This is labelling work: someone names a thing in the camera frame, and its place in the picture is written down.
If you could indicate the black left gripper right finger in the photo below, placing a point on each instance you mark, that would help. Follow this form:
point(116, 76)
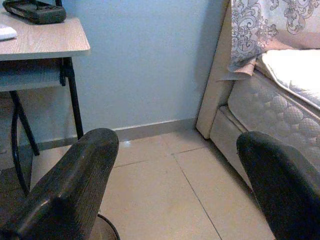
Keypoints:
point(285, 190)

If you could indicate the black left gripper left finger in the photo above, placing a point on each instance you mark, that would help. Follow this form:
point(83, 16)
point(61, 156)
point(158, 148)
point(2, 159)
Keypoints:
point(70, 187)

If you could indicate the quilted white mattress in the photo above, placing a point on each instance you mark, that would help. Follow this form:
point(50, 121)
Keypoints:
point(275, 110)

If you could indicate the sliding keyboard tray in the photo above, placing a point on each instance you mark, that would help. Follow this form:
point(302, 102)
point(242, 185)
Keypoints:
point(27, 77)

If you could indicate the white quilted mattress pad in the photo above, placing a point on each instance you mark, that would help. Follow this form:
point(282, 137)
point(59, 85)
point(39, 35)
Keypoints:
point(295, 70)

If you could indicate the wooden desk with black legs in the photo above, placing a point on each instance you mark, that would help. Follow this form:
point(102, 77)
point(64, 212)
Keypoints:
point(45, 37)

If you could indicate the grey paisley pillow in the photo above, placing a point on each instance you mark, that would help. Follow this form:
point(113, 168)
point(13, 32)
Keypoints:
point(252, 30)

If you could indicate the white remote control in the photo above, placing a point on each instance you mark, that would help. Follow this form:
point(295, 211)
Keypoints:
point(6, 32)

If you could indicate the black charger cradle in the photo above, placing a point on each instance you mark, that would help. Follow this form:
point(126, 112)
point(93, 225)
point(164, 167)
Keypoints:
point(37, 12)

